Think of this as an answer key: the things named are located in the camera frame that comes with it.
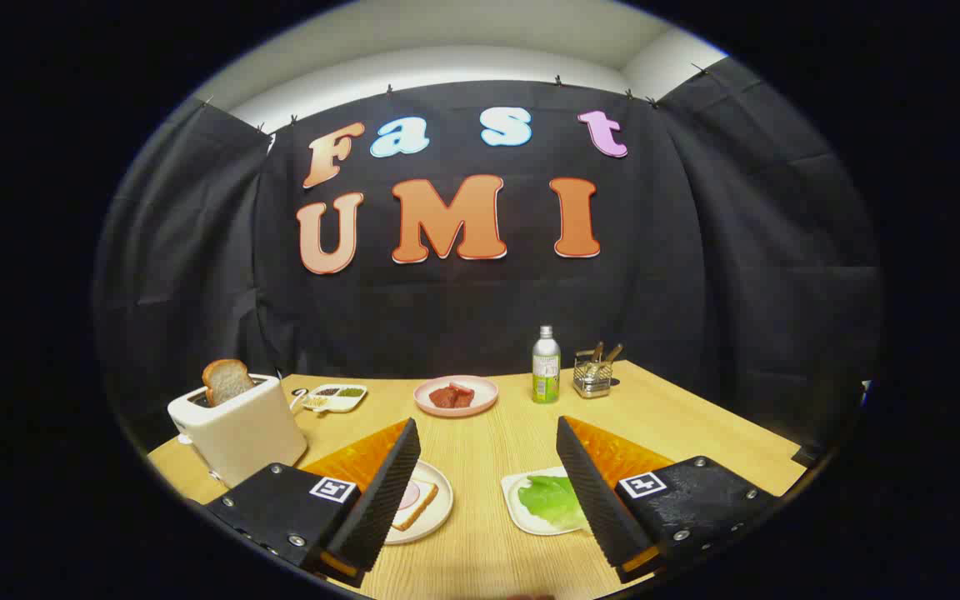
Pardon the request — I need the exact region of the black backdrop cloth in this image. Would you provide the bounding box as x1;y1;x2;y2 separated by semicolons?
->
92;57;885;455

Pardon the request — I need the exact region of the pink plate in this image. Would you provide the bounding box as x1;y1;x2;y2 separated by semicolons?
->
413;375;500;418

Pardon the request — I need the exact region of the metal wire utensil holder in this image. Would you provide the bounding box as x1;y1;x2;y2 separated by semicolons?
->
572;350;614;399

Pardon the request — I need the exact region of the round white plate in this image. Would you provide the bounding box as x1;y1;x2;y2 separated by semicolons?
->
384;460;454;546

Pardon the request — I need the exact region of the green lettuce leaf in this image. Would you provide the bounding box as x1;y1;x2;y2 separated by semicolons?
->
516;475;589;531

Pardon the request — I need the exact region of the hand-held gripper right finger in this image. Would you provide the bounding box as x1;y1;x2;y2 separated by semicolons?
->
555;416;781;584

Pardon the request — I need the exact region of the toasted bread slice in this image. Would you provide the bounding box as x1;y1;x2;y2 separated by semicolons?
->
202;359;257;408

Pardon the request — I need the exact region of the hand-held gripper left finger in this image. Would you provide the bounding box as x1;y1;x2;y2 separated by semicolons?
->
201;418;422;588

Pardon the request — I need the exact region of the white bread slice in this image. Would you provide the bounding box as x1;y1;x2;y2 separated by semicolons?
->
392;479;440;533

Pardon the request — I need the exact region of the white toaster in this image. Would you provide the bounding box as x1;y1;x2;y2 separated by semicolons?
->
167;372;308;489

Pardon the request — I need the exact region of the silver bottle with green label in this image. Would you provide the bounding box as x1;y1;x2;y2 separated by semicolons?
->
531;325;562;404

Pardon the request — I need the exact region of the square white plate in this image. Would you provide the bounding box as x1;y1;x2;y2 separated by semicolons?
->
501;467;593;536

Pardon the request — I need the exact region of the white divided bean dish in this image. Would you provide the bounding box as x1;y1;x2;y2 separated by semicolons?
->
303;383;368;414

